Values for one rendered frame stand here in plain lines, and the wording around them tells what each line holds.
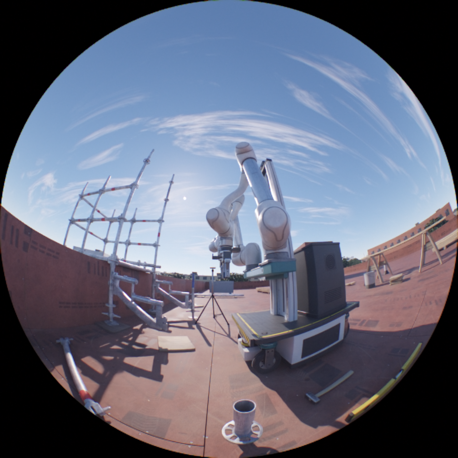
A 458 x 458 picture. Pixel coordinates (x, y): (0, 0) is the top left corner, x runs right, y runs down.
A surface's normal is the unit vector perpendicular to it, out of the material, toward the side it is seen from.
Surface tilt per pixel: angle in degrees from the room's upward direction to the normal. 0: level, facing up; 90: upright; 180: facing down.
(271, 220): 95
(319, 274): 90
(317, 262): 90
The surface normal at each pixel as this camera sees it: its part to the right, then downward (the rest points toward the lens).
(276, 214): -0.28, -0.26
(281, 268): 0.12, -0.38
